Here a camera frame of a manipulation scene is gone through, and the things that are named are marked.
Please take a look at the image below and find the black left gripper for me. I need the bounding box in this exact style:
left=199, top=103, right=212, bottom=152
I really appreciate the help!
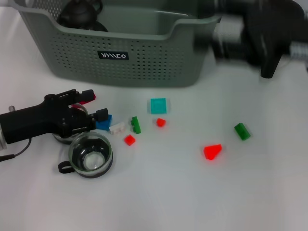
left=0, top=89, right=108, bottom=145

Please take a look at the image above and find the grey-green perforated storage bin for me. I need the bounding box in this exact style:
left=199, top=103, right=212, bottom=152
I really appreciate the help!
left=14, top=0, right=222, bottom=89

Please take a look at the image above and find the dark red curved brick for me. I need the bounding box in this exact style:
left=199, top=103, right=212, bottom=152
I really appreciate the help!
left=72, top=94, right=97, bottom=105

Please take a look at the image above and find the blue square brick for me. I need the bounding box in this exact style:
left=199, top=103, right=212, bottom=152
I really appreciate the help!
left=96, top=114, right=113, bottom=132

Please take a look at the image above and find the small white brick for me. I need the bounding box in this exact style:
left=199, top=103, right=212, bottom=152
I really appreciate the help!
left=108, top=122, right=128, bottom=135

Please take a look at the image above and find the green narrow studded brick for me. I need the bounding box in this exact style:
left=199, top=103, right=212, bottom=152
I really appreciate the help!
left=130, top=116, right=141, bottom=134

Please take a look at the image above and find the small red square brick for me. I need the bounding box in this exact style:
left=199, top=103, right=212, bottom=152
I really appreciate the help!
left=124, top=134, right=136, bottom=146

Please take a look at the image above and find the teal square brick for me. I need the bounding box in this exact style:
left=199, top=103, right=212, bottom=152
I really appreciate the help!
left=150, top=98, right=168, bottom=115

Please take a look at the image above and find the black clay teapot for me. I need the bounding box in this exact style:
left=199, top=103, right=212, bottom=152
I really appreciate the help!
left=59, top=0, right=103, bottom=29

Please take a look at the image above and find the large red wedge brick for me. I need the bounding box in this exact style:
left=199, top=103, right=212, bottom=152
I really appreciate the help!
left=203, top=144, right=223, bottom=161

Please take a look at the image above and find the green sloped brick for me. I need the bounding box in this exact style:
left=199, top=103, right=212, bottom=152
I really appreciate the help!
left=234, top=122, right=251, bottom=141

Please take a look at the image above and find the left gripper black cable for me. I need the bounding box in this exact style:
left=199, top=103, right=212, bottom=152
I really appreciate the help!
left=0, top=138, right=32, bottom=162

